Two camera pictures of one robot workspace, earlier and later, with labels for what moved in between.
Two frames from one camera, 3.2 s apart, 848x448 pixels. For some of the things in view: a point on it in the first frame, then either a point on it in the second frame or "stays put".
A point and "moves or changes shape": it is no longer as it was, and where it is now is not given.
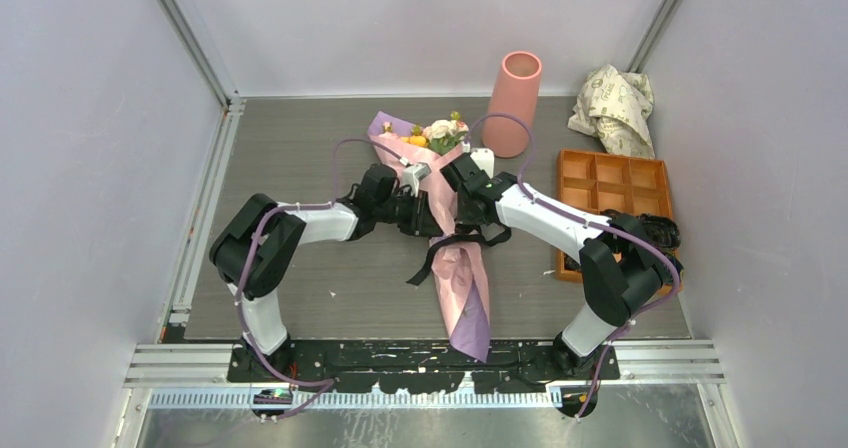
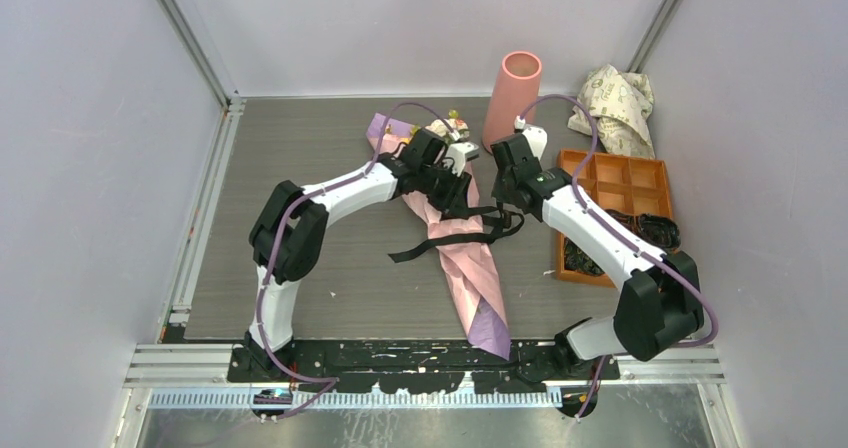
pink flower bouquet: x=456 y=264 moves or changes shape
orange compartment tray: x=594 y=182 stays put
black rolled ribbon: x=660 y=230 stays put
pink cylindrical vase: x=515 y=93 stays put
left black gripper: x=422 y=221 to x=457 y=193
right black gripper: x=464 y=216 to x=498 y=189
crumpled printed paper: x=614 y=107 stays put
